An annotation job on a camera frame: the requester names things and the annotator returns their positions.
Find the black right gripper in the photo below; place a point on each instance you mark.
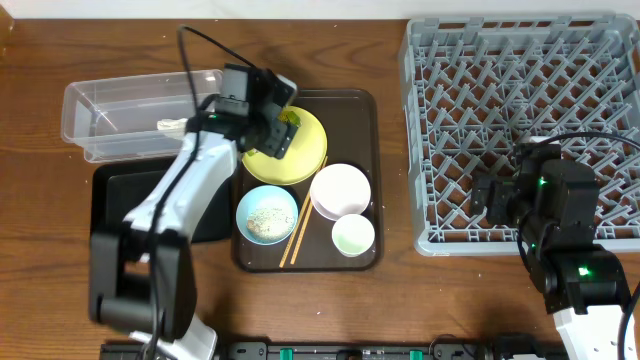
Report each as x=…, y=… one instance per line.
x=484, y=198

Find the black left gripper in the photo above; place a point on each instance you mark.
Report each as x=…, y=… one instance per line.
x=276, y=145

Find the green snack wrapper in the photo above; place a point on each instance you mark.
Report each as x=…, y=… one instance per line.
x=290, y=117

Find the light blue bowl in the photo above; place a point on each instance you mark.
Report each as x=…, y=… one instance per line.
x=265, y=196

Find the rice food waste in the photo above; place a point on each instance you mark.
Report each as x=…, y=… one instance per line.
x=270, y=224

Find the pink bowl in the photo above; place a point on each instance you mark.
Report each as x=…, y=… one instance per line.
x=340, y=189

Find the pale green cup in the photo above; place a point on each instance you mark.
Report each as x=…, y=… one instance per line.
x=353, y=235

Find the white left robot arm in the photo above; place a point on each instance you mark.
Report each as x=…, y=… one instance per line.
x=141, y=273

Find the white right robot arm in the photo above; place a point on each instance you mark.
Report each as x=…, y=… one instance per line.
x=551, y=201

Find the grey dishwasher rack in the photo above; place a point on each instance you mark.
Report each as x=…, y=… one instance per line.
x=473, y=87

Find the yellow plate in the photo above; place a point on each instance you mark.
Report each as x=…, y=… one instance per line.
x=303, y=158

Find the dark brown serving tray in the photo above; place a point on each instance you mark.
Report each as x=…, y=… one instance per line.
x=349, y=118

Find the clear plastic bin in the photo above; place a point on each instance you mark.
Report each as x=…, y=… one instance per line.
x=115, y=119

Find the black plastic bin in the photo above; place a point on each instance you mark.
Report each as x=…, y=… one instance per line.
x=119, y=187

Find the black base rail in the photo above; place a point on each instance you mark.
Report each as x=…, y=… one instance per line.
x=447, y=351

